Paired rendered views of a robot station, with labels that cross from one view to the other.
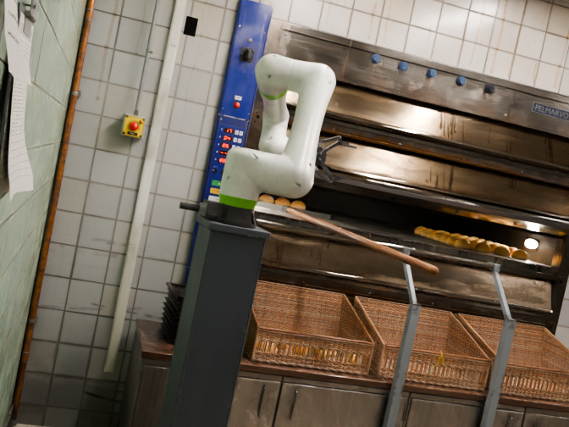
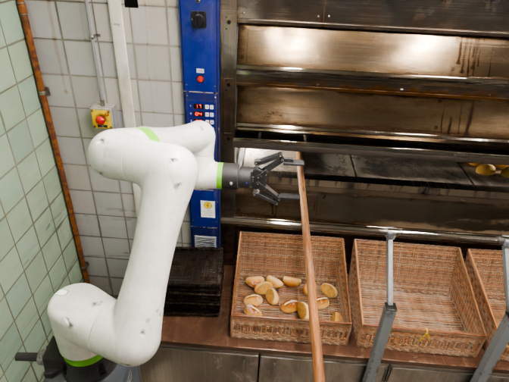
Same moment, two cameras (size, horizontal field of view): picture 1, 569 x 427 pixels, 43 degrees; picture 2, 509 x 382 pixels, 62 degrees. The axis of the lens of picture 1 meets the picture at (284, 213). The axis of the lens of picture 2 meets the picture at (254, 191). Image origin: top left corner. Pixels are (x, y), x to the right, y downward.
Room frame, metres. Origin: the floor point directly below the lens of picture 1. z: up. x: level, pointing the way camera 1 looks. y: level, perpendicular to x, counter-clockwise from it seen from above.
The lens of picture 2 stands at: (1.80, -0.47, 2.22)
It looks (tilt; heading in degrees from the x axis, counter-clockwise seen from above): 32 degrees down; 18
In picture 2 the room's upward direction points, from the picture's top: 3 degrees clockwise
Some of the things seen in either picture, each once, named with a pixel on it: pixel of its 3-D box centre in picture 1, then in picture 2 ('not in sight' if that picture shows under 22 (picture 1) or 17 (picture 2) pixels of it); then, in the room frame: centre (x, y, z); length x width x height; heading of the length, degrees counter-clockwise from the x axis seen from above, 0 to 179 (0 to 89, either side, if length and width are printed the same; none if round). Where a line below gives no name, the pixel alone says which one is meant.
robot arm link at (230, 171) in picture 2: not in sight; (232, 175); (2.97, 0.00, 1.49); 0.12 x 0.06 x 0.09; 16
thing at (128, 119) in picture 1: (133, 126); (104, 116); (3.30, 0.76, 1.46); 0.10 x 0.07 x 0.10; 105
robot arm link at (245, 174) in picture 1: (246, 178); (84, 324); (2.35, 0.15, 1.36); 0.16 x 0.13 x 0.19; 86
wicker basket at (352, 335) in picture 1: (301, 324); (290, 284); (3.32, -0.18, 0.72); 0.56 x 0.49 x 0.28; 106
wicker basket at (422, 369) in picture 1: (417, 341); (410, 294); (3.48, -0.76, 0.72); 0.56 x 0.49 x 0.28; 105
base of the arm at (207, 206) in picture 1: (218, 211); (68, 353); (2.34, 0.21, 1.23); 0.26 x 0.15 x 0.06; 110
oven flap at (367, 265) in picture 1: (405, 270); (409, 212); (3.74, -0.68, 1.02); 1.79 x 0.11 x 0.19; 105
